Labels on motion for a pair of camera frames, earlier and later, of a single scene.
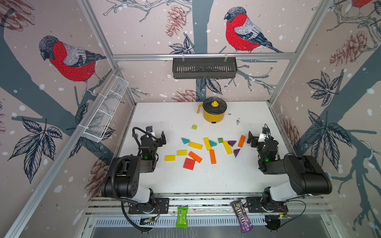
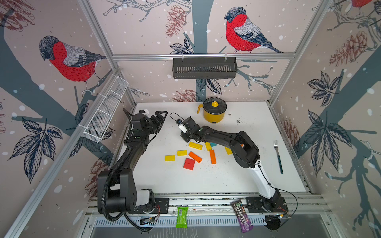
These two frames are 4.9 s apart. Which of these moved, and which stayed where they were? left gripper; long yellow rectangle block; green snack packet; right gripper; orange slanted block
Moved: right gripper; left gripper
Stayed: green snack packet; long yellow rectangle block; orange slanted block
